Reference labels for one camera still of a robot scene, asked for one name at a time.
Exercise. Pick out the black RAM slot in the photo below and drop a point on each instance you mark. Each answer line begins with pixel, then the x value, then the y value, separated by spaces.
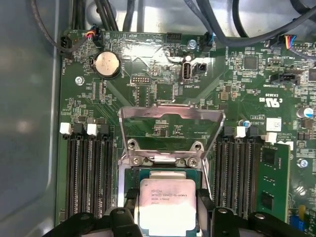
pixel 84 172
pixel 244 172
pixel 95 172
pixel 220 172
pixel 72 172
pixel 232 172
pixel 107 172

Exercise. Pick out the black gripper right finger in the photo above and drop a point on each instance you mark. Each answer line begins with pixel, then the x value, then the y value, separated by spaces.
pixel 224 222

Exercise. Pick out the green motherboard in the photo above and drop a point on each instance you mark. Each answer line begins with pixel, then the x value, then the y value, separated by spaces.
pixel 123 93

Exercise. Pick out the silver screw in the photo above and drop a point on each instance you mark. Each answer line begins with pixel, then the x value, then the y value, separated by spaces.
pixel 79 80
pixel 303 163
pixel 192 44

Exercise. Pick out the coin battery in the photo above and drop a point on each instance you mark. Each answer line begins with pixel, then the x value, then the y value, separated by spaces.
pixel 107 63

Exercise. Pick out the metal socket cover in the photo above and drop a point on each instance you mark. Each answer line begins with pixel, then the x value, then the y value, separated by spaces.
pixel 143 112

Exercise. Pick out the CPU socket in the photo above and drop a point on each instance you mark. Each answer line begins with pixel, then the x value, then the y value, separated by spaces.
pixel 130 177

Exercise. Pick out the silver CPU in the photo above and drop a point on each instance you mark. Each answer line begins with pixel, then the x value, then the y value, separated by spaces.
pixel 168 205

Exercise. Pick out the metal locking lever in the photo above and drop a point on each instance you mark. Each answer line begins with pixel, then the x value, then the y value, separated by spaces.
pixel 208 180

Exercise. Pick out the green RAM stick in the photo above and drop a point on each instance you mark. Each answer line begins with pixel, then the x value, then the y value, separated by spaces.
pixel 271 177

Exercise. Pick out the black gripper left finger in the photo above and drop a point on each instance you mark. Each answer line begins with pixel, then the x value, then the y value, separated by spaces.
pixel 118 222

